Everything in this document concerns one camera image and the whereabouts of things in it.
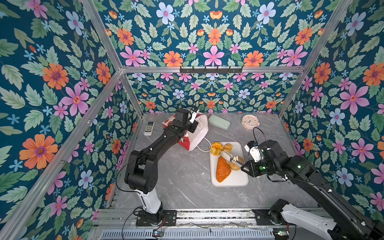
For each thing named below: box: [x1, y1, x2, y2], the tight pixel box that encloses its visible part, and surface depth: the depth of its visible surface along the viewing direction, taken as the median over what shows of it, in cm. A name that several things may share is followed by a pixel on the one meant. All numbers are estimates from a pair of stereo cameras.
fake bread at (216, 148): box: [210, 142, 224, 156], surface depth 97 cm
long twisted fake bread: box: [224, 143, 233, 152], surface depth 100 cm
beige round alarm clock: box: [241, 114, 260, 130], surface depth 113 cm
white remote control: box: [144, 121, 155, 136], surface depth 110 cm
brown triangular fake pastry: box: [216, 155, 232, 183], surface depth 86 cm
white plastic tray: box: [210, 155, 249, 187], surface depth 86 cm
